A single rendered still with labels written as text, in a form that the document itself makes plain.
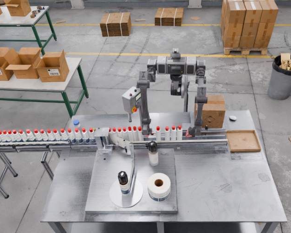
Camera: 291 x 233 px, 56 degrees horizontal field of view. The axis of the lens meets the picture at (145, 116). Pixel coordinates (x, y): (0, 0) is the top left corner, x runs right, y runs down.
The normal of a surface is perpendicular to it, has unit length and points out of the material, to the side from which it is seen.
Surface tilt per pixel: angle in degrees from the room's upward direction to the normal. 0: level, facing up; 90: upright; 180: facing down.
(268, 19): 91
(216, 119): 90
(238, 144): 0
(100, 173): 0
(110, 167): 0
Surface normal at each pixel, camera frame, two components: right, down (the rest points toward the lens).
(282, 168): -0.07, -0.70
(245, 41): -0.13, 0.71
